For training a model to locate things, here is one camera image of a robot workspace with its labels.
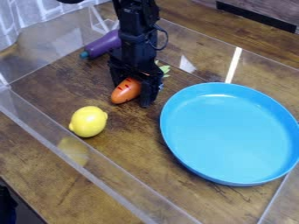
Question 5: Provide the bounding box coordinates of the yellow toy lemon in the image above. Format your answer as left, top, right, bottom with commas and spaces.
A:
70, 106, 108, 137

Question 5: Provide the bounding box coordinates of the clear acrylic enclosure wall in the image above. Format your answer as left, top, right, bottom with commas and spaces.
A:
0, 0, 299, 224

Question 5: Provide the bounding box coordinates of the black cable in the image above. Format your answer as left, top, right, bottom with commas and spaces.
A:
144, 23, 171, 52

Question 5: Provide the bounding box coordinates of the purple toy eggplant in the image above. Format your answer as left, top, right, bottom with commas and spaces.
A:
79, 30, 122, 59

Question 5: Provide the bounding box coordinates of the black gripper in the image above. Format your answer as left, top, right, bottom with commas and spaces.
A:
108, 30, 160, 108

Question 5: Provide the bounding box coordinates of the dark baseboard strip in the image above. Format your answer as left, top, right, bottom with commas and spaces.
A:
216, 1, 299, 33

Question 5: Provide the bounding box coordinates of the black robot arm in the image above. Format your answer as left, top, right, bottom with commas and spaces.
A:
108, 0, 167, 108

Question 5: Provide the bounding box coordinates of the blue plastic plate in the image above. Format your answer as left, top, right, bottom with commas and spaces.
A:
160, 82, 299, 186

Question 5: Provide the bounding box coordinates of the orange toy carrot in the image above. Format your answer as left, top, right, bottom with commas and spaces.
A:
108, 62, 171, 104

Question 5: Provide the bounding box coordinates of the white patterned curtain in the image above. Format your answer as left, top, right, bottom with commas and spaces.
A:
0, 0, 110, 52

